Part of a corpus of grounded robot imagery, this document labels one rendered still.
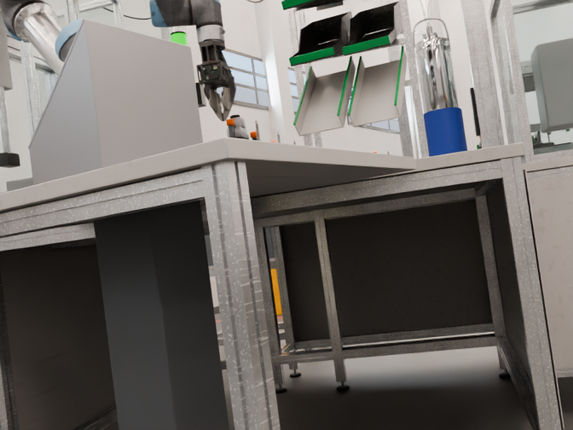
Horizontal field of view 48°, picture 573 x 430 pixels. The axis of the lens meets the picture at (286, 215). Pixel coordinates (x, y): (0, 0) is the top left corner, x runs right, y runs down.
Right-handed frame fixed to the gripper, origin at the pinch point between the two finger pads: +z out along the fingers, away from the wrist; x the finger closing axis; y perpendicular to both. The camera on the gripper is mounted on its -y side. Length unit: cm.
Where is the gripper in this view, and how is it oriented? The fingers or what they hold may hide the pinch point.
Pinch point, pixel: (223, 117)
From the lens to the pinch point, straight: 181.5
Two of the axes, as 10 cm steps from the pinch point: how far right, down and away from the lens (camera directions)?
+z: 1.3, 9.9, -0.4
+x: 9.6, -1.4, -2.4
